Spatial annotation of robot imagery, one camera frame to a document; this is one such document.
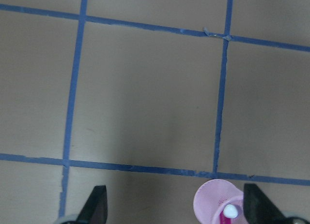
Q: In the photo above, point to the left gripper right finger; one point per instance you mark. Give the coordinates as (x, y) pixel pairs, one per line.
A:
(259, 209)

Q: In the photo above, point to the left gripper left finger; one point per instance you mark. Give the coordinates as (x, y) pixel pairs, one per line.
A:
(95, 210)

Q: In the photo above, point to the pink mesh cup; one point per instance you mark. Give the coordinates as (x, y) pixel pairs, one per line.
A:
(212, 197)

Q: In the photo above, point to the pink highlighter pen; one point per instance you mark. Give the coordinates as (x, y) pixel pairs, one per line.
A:
(229, 212)

